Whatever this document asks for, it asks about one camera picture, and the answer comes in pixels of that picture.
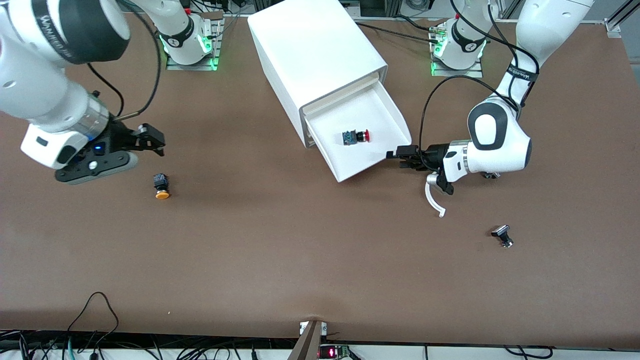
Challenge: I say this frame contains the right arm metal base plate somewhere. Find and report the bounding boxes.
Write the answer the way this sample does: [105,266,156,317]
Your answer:
[166,10,224,72]

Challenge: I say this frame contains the small device with red light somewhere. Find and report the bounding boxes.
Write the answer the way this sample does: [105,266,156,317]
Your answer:
[319,344,353,360]

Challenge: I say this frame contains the tangled black cables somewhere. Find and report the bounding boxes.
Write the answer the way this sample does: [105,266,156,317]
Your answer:
[0,329,301,360]

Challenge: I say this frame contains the black rectangular push button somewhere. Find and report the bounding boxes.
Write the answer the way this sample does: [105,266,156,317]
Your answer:
[491,224,515,249]

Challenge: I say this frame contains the white drawer cabinet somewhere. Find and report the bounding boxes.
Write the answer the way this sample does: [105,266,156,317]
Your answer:
[247,0,389,149]

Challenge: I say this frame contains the red push button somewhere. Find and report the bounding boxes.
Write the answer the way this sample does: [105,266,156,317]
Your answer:
[342,128,372,147]

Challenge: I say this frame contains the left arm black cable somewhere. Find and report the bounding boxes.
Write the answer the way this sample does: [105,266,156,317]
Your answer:
[419,0,541,168]

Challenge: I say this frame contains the looped black cable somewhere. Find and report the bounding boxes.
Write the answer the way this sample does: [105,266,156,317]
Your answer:
[66,291,121,346]

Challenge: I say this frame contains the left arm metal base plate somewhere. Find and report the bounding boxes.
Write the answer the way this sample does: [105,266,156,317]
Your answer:
[430,22,484,78]

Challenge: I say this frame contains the aluminium frame corner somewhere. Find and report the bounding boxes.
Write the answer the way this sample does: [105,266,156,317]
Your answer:
[602,0,640,40]

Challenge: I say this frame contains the brown angled bar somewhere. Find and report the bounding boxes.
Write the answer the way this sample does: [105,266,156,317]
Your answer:
[287,320,326,360]

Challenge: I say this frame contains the white plastic drawer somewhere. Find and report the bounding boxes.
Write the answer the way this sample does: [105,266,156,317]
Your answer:
[304,80,413,183]
[303,71,387,118]

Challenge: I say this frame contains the orange push button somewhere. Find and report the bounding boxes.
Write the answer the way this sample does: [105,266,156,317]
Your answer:
[152,172,172,201]

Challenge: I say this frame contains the white curved plastic clip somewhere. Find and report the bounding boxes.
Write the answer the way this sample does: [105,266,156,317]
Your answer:
[425,181,447,219]

